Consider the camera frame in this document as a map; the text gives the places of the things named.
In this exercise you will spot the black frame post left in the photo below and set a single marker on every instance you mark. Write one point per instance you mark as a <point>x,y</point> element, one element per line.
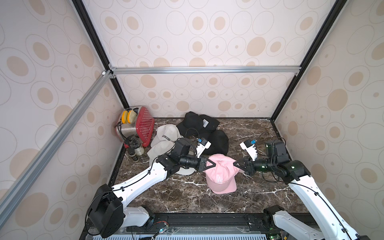
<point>91,31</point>

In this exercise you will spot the white cap back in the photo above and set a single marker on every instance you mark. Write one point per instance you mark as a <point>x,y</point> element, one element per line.
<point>167,132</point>

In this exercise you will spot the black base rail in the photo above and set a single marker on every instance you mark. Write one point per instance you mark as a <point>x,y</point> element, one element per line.
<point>172,226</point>

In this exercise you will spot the horizontal aluminium rail back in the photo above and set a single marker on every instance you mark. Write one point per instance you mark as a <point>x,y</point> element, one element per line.
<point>114,71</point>

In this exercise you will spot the metal rack container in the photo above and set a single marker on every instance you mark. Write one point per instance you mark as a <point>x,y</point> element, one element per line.
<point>126,130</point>

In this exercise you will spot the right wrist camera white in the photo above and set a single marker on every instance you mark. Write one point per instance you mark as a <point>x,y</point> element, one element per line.
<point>250,148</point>

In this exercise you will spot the black cap back left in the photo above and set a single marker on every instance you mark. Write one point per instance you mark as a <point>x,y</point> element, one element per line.
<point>191,125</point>

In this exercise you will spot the small dark bottle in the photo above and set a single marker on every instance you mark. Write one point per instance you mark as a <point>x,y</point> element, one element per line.
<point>132,154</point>

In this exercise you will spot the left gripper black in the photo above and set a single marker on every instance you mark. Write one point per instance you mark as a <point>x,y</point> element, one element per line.
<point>200,164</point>

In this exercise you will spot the aluminium rail left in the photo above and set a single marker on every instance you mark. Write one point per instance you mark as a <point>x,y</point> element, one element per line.
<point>29,176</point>

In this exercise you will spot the black cap plain front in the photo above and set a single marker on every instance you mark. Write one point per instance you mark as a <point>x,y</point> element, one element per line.
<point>219,143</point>

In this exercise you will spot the white Colorado cap front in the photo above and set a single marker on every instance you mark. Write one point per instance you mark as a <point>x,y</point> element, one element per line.
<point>161,148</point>

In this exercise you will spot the black frame post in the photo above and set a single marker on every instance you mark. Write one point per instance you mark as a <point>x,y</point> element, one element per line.
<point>91,31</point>
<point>326,26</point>

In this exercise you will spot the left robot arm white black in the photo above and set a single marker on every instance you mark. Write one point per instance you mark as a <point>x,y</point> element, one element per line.
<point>109,209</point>

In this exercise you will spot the clear bottle black cap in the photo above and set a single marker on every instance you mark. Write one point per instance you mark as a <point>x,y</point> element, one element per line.
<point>135,143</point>

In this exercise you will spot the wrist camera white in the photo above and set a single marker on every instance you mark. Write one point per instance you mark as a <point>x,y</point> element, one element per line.
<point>203,144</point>
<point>250,148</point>

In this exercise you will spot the pink LA cap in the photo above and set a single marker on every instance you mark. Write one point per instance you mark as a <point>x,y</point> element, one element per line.
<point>221,178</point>

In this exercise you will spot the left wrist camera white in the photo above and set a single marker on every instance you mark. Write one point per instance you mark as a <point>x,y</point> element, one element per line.
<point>203,144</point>

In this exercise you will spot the black frame post right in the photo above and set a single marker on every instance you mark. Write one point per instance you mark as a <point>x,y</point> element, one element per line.
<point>326,26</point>

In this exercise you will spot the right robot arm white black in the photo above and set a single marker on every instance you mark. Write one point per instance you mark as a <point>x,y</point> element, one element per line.
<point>297,177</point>

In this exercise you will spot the yellow sponge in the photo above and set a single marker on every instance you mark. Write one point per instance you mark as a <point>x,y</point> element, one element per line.
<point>128,117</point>

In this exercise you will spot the black cap with white label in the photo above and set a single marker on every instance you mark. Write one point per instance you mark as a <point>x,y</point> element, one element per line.
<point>210,124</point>

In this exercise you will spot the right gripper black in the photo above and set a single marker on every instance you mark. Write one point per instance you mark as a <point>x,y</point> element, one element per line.
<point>247,165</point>

